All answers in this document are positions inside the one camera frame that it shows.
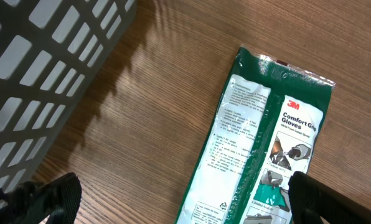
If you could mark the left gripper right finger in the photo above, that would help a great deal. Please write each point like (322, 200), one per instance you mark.
(313, 202)

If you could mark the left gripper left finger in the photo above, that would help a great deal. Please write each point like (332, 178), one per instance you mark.
(56, 202)

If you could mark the green white gloves package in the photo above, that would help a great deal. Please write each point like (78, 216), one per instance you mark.
(264, 130)

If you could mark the grey plastic mesh basket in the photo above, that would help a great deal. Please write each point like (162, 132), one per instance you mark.
(50, 52)

